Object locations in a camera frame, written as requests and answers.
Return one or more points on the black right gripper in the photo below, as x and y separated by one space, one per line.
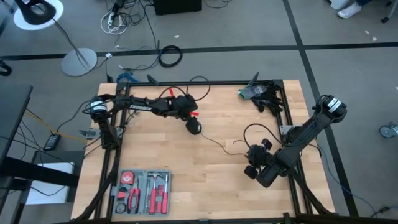
258 157

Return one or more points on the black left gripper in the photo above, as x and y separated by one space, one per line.
183 107

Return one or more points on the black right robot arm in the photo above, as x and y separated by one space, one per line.
304 137

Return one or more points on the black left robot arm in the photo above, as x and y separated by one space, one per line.
140 105

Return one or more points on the red tape measure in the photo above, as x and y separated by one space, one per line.
127 177

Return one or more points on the grey plastic tray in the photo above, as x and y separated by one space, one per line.
141 193

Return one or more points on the steel claw hammer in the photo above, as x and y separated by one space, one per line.
153 199

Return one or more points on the black floor box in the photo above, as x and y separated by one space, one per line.
177 6

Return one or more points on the pink utility knife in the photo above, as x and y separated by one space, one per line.
122 194

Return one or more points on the white power strip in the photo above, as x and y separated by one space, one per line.
111 20

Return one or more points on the black tape roll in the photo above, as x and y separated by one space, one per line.
117 208

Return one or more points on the grey round lamp base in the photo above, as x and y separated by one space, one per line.
71 62

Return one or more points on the thin black lamp pole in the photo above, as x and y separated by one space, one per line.
68 40

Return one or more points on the black power adapter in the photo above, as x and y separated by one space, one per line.
52 141

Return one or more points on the grey caster wheel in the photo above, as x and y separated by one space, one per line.
387 130

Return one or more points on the black floor beam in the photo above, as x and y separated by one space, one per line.
37 174

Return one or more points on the white floor box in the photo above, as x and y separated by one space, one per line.
46 193

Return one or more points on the black desk top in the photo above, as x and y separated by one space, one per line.
12 118

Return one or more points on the black chair base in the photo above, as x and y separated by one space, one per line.
4 70

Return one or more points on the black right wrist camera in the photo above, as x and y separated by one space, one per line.
267 144

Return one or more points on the black rail clamp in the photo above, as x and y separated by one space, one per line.
254 78
153 80

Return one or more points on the black aluminium side rail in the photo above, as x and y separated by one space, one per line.
295 193
116 174

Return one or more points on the grey metal bracket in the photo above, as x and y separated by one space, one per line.
284 129
85 133

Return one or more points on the black table edge rail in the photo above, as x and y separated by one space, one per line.
233 83

